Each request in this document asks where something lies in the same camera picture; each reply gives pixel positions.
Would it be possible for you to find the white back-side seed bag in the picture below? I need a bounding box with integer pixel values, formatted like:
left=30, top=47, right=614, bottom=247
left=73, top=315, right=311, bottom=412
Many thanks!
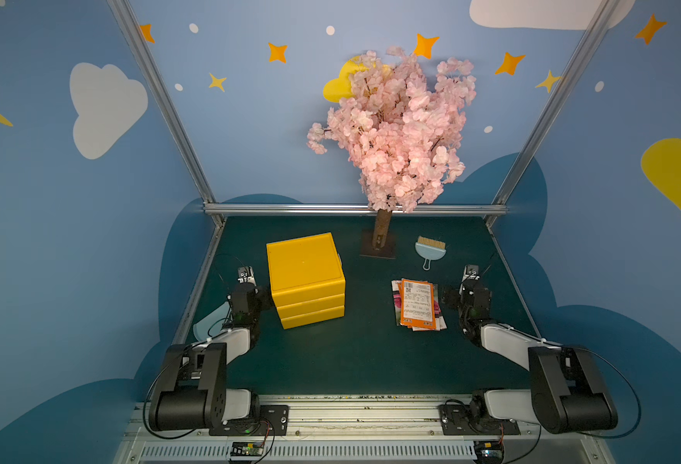
left=398, top=280, right=437, bottom=331

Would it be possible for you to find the right aluminium frame post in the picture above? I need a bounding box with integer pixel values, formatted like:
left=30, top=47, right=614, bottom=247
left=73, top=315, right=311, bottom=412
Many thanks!
left=485, top=0, right=621, bottom=230

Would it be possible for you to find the aluminium frame post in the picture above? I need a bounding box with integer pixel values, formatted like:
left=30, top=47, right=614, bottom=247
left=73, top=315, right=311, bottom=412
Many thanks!
left=108, top=0, right=225, bottom=230
left=485, top=0, right=621, bottom=230

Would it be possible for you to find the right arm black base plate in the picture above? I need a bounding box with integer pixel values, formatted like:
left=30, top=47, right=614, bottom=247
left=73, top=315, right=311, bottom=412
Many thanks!
left=438, top=401, right=520, bottom=436

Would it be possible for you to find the front aluminium mounting rail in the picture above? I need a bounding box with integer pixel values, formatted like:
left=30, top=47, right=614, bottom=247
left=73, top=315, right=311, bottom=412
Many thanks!
left=110, top=393, right=617, bottom=464

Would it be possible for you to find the left aluminium frame post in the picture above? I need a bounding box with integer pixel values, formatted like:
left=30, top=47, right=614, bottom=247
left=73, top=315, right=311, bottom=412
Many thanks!
left=108, top=0, right=225, bottom=230

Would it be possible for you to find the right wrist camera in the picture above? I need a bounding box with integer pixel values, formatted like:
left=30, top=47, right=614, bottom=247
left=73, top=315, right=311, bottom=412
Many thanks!
left=461, top=265, right=481, bottom=284

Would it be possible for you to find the right green circuit board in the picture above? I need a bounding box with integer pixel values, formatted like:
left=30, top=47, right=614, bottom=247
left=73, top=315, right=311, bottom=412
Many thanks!
left=474, top=441, right=505, bottom=464

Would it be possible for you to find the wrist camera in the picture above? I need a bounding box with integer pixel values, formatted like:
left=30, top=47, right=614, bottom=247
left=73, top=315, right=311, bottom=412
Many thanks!
left=237, top=266, right=256, bottom=286
left=461, top=265, right=481, bottom=284

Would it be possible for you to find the light blue hand brush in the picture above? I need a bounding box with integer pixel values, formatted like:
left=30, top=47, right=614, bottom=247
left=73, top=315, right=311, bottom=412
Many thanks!
left=415, top=236, right=447, bottom=271

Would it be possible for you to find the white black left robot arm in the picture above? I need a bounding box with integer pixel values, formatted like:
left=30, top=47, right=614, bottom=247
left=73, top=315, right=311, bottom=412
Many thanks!
left=142, top=282, right=271, bottom=440

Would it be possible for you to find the left green circuit board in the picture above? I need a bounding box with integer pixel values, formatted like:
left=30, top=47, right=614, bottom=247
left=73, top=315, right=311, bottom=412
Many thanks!
left=229, top=442, right=266, bottom=460

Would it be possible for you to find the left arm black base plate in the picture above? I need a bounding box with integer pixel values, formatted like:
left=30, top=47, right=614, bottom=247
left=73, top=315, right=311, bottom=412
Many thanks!
left=209, top=405, right=290, bottom=436

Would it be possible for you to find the pink blossom artificial tree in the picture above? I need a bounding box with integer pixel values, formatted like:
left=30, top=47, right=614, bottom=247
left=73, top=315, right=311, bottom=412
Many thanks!
left=307, top=46, right=477, bottom=247

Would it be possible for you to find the horizontal aluminium frame rail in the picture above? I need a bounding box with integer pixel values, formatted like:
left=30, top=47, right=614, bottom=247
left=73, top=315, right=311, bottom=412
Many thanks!
left=204, top=203, right=508, bottom=217

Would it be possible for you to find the pink flower seed bag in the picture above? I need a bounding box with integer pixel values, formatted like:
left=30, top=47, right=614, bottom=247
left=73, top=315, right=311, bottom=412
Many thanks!
left=391, top=280, right=401, bottom=326
left=412, top=300, right=448, bottom=332

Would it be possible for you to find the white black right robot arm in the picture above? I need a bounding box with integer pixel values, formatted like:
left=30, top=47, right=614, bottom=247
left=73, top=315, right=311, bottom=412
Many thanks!
left=443, top=278, right=619, bottom=434

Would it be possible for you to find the green circuit board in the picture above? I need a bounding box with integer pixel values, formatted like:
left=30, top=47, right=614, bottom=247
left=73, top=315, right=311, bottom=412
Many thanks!
left=474, top=441, right=505, bottom=464
left=229, top=442, right=266, bottom=460

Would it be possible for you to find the dark metal tree base plate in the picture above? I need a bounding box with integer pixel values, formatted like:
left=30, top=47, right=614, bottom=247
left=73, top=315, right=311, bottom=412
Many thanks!
left=360, top=229, right=396, bottom=259

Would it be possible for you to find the light blue dustpan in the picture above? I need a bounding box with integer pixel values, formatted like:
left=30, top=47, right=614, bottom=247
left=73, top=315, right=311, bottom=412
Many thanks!
left=193, top=302, right=230, bottom=342

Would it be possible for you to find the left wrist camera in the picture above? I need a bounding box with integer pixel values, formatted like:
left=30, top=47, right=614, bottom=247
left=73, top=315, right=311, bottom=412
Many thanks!
left=237, top=266, right=256, bottom=286

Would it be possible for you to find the yellow plastic drawer cabinet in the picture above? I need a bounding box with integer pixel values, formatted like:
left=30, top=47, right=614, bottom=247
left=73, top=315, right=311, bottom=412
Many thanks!
left=266, top=233, right=346, bottom=330

